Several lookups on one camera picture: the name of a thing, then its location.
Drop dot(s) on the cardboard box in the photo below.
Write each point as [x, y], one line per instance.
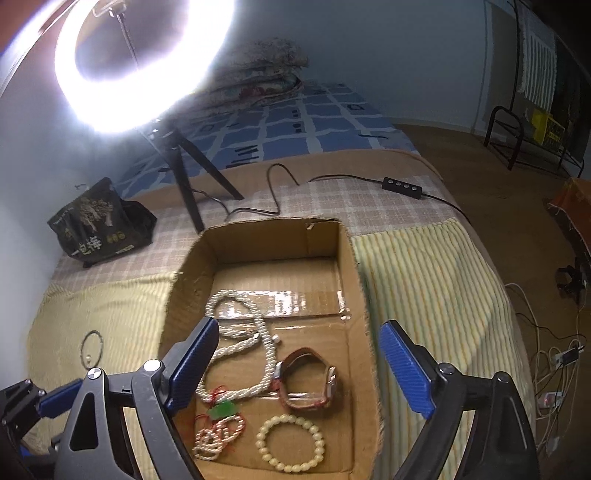
[318, 332]

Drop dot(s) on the white power strip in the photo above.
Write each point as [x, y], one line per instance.
[551, 399]

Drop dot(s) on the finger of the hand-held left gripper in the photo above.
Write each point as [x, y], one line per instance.
[60, 399]

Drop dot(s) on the yellow box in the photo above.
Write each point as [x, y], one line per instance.
[547, 129]

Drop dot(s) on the thin dark bangle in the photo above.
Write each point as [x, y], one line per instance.
[81, 346]

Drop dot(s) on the beige checked blanket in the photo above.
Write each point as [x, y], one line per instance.
[392, 212]

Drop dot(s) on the yellow striped blanket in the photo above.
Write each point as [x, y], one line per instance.
[425, 286]

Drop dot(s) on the black printed snack bag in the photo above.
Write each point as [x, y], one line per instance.
[97, 221]

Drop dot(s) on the phone holder with pole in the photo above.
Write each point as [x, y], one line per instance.
[129, 37]

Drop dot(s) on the blue checked bedsheet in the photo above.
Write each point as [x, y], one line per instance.
[318, 129]

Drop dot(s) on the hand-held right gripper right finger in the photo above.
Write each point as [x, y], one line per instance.
[406, 369]

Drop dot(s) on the dark hanging clothes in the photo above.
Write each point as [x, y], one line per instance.
[575, 101]

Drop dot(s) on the black clothes rack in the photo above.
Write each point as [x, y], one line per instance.
[505, 138]

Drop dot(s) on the black clamp device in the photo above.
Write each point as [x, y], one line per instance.
[572, 279]

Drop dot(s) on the orange cloth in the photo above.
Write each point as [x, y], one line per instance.
[575, 207]

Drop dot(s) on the black tripod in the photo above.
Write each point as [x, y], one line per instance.
[187, 194]

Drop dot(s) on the white striped towel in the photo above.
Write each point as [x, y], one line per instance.
[538, 64]

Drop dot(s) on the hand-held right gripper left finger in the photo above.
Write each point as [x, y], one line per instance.
[194, 364]

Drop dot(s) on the folded floral quilt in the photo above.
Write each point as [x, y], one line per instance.
[258, 69]

